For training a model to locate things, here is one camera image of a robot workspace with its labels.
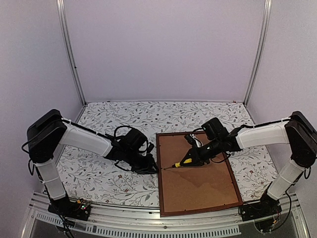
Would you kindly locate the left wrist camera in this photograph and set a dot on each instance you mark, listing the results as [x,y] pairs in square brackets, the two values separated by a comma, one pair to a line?
[149,148]

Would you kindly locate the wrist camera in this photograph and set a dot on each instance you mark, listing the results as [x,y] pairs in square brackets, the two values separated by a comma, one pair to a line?
[193,140]
[149,148]

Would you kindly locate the yellow handled screwdriver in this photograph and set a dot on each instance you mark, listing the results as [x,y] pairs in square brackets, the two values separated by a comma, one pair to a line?
[180,164]

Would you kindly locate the red-brown wooden picture frame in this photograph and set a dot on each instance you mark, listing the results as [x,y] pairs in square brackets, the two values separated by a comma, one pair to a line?
[192,190]

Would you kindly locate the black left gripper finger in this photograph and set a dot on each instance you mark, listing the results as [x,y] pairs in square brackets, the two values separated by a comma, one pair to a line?
[151,166]
[148,171]

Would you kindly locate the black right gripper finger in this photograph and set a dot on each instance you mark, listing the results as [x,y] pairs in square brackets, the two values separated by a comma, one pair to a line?
[198,163]
[192,153]

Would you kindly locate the right aluminium corner post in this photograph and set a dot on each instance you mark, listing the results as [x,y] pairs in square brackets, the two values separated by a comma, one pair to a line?
[259,52]

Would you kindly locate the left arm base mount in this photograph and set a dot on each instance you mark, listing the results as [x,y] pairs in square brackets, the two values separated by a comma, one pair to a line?
[79,209]

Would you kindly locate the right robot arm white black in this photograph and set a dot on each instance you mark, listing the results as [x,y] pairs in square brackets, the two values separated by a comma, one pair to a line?
[294,131]

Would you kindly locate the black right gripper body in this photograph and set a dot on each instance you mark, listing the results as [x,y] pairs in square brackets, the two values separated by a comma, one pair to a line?
[212,151]

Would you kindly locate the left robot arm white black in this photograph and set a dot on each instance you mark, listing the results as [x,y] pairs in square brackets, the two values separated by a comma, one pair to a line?
[52,130]

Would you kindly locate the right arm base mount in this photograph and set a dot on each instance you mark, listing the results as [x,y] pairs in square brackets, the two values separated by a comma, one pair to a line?
[262,208]

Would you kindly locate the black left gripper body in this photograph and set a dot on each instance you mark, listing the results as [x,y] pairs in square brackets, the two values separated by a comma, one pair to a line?
[137,163]

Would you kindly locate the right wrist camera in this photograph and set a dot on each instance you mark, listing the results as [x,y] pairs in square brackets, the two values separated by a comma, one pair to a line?
[193,140]

